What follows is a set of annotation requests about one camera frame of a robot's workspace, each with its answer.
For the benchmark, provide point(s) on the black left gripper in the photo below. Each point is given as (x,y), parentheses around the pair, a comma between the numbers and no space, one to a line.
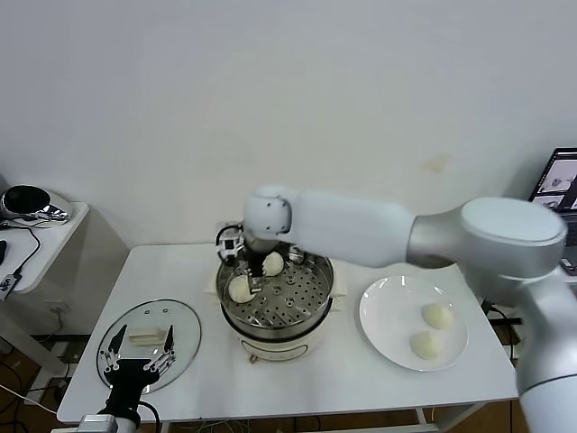
(130,379)

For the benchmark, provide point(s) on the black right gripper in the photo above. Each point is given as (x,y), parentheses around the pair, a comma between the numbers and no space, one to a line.
(257,261)

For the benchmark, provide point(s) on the white steamed baozi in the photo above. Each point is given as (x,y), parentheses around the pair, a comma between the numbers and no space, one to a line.
(437,315)
(427,346)
(274,265)
(239,291)

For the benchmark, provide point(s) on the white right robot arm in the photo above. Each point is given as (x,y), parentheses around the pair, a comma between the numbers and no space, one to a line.
(360,225)

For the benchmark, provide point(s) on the stainless steel steamer basket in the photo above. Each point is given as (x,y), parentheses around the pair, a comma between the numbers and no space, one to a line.
(297,297)

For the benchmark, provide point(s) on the white round plate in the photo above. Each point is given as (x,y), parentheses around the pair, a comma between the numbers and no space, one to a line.
(392,315)

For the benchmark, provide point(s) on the small white logo device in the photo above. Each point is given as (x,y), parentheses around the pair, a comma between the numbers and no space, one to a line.
(6,286)

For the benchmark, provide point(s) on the black computer mouse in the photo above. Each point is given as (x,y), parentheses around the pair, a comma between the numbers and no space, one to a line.
(2,252)

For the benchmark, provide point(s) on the chrome and black device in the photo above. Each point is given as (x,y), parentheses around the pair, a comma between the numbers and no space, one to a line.
(22,200)

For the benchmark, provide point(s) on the grey open laptop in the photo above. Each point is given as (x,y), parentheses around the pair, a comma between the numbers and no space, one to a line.
(559,176)

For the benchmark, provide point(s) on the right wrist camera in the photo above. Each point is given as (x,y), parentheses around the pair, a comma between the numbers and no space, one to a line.
(230,245)

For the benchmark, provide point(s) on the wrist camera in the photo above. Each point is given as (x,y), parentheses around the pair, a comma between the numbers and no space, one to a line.
(97,421)
(230,245)

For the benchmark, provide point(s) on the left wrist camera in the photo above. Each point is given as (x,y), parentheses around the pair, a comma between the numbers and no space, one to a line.
(97,421)

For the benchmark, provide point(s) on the white work table frame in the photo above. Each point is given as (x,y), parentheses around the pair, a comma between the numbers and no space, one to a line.
(420,421)

